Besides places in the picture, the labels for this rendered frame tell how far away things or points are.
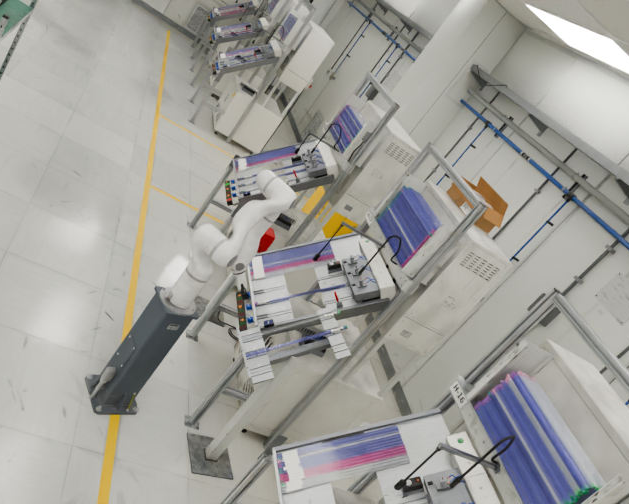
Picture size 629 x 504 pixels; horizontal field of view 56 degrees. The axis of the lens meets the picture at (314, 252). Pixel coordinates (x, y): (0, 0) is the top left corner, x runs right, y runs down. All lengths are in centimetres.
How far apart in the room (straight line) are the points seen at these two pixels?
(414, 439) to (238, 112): 561
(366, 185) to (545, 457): 273
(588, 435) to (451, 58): 448
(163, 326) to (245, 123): 493
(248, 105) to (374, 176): 337
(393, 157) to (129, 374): 239
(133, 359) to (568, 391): 194
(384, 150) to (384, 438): 238
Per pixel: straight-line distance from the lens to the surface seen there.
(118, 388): 319
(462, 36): 616
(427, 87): 618
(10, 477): 290
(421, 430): 255
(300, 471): 248
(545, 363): 245
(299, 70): 742
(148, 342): 297
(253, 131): 760
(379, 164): 437
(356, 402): 360
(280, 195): 276
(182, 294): 284
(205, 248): 273
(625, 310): 408
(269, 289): 335
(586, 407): 237
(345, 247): 358
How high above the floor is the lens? 228
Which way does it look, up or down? 21 degrees down
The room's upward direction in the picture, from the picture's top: 38 degrees clockwise
